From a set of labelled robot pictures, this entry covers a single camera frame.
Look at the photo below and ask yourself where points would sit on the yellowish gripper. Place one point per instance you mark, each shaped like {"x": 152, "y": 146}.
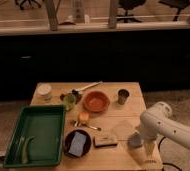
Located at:
{"x": 149, "y": 146}

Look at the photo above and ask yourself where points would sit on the grey towel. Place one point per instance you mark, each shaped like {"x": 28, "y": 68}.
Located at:
{"x": 134, "y": 141}

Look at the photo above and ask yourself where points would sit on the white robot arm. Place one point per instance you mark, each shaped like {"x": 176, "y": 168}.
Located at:
{"x": 157, "y": 120}

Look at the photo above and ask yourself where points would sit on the red bowl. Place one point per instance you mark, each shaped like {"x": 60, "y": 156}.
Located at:
{"x": 96, "y": 101}

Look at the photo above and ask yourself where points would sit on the black board eraser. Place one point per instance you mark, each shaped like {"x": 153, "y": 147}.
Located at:
{"x": 105, "y": 141}

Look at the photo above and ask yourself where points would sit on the dark metal cup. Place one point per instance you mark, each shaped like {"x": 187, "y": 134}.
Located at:
{"x": 123, "y": 94}

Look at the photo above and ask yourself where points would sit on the orange small block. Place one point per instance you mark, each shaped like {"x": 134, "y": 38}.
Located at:
{"x": 83, "y": 117}

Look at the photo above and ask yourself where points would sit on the blue sponge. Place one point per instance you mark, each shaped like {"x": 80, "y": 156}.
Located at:
{"x": 77, "y": 144}

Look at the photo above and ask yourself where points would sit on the metal fork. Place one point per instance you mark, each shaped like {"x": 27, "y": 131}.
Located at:
{"x": 78, "y": 124}

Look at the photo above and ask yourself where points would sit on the black round plate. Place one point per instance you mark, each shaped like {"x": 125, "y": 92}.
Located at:
{"x": 69, "y": 138}

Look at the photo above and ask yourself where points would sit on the green cup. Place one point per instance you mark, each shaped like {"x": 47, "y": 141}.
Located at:
{"x": 69, "y": 101}

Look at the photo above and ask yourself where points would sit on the green plastic tray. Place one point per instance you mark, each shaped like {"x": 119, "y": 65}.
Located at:
{"x": 46, "y": 123}

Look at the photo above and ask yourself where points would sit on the green vegetable in tray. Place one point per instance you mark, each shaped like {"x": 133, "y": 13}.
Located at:
{"x": 24, "y": 154}

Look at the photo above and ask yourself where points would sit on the black office chair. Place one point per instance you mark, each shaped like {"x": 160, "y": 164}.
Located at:
{"x": 129, "y": 5}

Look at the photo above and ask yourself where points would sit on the white handled brush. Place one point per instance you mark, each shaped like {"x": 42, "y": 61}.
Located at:
{"x": 80, "y": 90}

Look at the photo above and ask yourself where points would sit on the wooden post right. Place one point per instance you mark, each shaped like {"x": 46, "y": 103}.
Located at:
{"x": 112, "y": 20}

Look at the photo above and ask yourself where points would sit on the wooden post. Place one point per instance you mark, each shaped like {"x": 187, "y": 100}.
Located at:
{"x": 52, "y": 15}
{"x": 112, "y": 20}

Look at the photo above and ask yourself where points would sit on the wooden post left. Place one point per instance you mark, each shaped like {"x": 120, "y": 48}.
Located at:
{"x": 52, "y": 15}

